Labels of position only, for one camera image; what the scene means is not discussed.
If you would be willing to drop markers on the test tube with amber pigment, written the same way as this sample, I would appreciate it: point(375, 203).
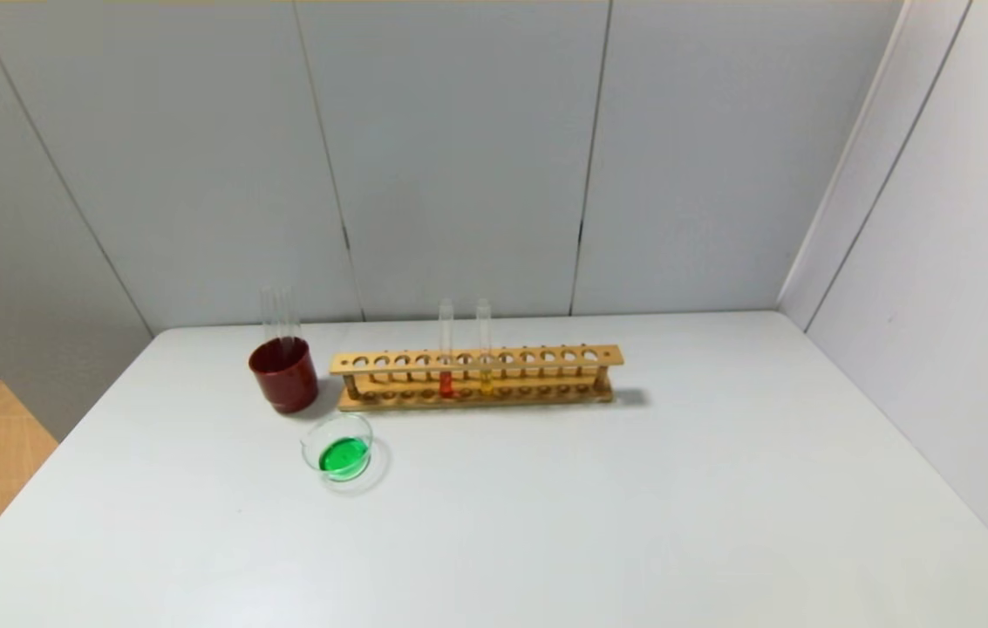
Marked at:
point(486, 381)

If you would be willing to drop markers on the test tube with red pigment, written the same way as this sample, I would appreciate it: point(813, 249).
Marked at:
point(446, 385)

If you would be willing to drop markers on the wooden test tube rack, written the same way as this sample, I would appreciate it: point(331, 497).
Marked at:
point(546, 399)

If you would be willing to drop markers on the clear glass dish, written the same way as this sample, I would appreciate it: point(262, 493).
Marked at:
point(344, 456)

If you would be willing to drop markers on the dark red plastic cup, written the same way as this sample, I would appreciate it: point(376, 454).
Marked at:
point(284, 379)

